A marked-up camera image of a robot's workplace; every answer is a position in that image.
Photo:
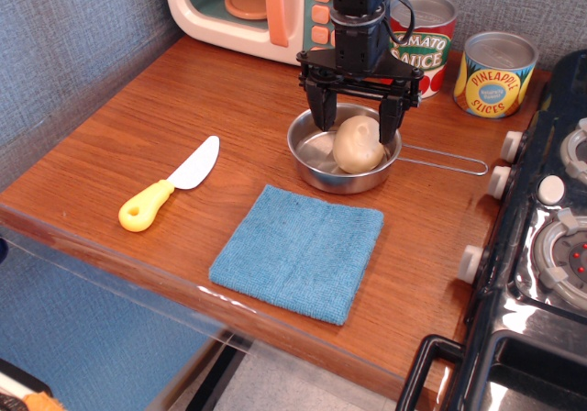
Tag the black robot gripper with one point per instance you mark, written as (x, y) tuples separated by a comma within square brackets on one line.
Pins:
[(359, 64)]

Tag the small steel pan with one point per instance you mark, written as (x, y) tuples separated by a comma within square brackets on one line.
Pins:
[(314, 161)]

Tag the yellow handled toy knife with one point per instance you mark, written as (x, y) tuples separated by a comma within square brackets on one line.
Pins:
[(139, 212)]

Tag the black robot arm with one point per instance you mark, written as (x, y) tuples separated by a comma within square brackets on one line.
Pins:
[(360, 8)]

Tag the beige toy potato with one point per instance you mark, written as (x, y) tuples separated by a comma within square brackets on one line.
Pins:
[(356, 147)]

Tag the tomato sauce can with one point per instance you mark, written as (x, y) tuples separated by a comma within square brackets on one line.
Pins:
[(430, 42)]

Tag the toy microwave oven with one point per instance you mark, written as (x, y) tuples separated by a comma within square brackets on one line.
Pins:
[(275, 30)]

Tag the pineapple slices can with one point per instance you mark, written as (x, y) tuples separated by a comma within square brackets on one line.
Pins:
[(495, 71)]

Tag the orange plate inside microwave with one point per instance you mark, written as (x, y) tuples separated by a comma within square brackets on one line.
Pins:
[(247, 9)]

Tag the blue folded cloth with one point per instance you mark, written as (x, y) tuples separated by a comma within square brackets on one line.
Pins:
[(300, 253)]

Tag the black toy stove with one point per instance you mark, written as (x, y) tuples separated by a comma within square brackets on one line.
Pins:
[(525, 346)]

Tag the orange object at corner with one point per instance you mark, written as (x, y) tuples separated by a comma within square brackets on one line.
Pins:
[(42, 402)]

